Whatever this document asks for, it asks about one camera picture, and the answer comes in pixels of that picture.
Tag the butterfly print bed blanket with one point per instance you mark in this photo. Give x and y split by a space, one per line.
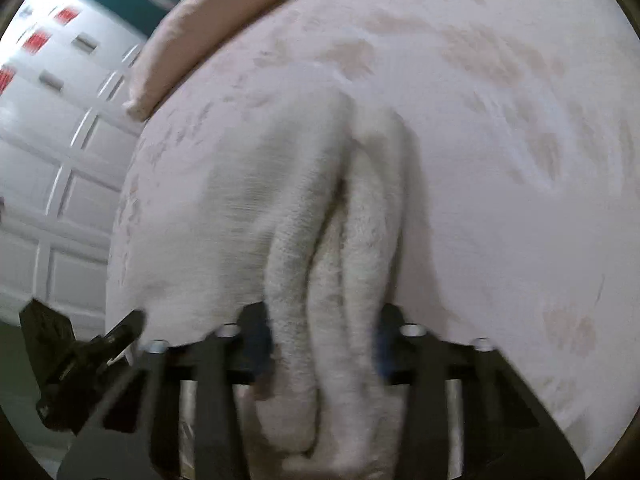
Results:
475 160

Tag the white fluffy small cloth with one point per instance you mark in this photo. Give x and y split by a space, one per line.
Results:
310 200

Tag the white panelled wardrobe doors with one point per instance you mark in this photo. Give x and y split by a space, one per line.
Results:
65 160

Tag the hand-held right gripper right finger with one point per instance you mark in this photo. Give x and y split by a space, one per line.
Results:
385 352

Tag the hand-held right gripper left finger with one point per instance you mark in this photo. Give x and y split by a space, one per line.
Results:
257 347

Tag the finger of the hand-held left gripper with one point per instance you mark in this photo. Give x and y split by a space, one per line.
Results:
125 330

